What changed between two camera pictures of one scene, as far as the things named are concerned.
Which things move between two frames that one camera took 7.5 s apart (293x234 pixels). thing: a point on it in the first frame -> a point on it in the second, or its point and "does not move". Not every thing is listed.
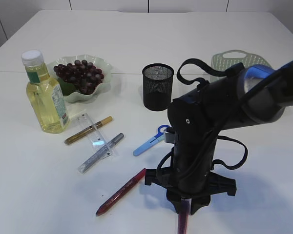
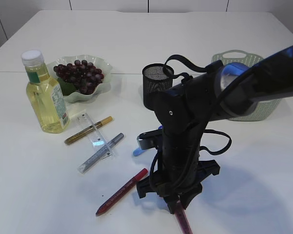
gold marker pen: [88, 129] does not move
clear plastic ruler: [103, 147] does not move
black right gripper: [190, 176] -> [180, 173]
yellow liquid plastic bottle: [47, 95] does not move
